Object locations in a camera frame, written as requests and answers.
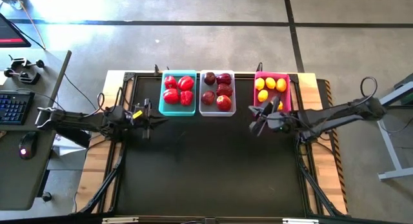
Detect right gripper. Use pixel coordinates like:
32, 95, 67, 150
248, 96, 293, 137

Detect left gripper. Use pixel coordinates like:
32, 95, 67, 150
127, 99, 168, 139

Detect teal plastic basket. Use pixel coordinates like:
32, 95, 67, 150
157, 69, 197, 117

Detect red and yellow apple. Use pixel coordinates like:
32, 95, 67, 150
216, 94, 232, 112

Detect pink plastic basket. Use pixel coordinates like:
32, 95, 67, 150
253, 71, 293, 114

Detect white plastic basket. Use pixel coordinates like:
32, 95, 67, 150
198, 70, 237, 117

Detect white papers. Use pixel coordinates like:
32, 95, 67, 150
51, 133, 90, 157

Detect yellow black hazard tape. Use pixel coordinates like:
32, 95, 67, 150
322, 79, 349, 215

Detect black computer mouse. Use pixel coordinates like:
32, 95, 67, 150
18, 130, 38, 160

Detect grey metal side table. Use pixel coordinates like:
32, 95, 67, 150
376, 81, 413, 181

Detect black desk clamp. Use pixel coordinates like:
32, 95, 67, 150
9, 55, 45, 72
3, 68, 42, 85

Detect black keyboard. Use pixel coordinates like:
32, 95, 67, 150
0, 90, 35, 126

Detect grey desk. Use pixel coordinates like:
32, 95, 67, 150
0, 48, 72, 212

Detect desk monitor with red strip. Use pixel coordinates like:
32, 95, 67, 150
0, 12, 32, 49

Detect black table frame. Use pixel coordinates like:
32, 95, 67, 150
111, 70, 310, 218

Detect black diagonal frame strut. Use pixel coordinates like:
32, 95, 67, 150
77, 143, 125, 215
296, 143, 345, 217

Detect silver frame bracket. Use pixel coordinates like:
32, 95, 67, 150
283, 218, 319, 224
102, 216, 139, 224

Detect yellow hanging cable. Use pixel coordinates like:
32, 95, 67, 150
11, 0, 46, 50

